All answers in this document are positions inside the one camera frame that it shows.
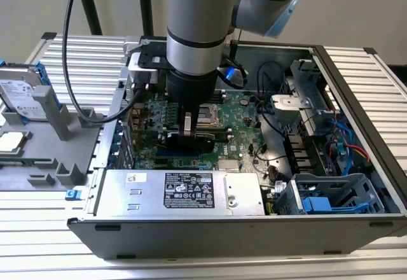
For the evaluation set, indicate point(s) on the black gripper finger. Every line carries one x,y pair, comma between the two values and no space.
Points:
188,124

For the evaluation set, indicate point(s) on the green graphics card black cooler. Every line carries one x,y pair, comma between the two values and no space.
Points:
203,143

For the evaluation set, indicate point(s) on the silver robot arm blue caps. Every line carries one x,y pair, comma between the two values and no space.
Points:
197,22

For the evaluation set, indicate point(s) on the CPU socket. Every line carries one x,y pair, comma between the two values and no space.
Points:
208,114

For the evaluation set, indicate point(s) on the black RAM slot bank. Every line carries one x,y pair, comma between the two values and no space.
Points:
222,130
220,95

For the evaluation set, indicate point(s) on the green motherboard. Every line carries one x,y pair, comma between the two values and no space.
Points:
241,127

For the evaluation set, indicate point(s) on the silver coin cell battery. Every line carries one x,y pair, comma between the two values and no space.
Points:
244,101

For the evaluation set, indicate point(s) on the silver chipset heatsink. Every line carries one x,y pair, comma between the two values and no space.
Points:
228,165

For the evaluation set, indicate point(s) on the silver power supply unit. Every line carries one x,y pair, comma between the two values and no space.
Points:
149,197

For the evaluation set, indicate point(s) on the grey open PC case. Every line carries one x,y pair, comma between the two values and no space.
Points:
222,238

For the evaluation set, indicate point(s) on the blue plastic case latch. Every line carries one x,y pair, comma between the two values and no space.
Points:
73,194

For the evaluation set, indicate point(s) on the grey plastic parts rack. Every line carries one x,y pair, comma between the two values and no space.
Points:
41,148

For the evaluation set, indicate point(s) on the blue plastic disk tray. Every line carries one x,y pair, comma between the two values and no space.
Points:
316,204

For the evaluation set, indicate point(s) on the black table corner cap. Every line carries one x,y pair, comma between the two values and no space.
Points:
47,35
369,51

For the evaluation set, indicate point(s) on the grey plastic disk bay cage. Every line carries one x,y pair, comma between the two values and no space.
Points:
330,179

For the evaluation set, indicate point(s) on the green RAM stick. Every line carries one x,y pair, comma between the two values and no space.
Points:
28,159

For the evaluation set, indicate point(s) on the hard disk in blue carrier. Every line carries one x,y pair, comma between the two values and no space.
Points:
19,98

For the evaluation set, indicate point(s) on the silver CPU chip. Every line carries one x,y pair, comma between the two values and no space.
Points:
9,141

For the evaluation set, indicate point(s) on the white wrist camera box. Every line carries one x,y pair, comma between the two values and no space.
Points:
135,62

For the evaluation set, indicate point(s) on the silver metal drive bracket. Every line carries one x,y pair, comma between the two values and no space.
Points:
287,103

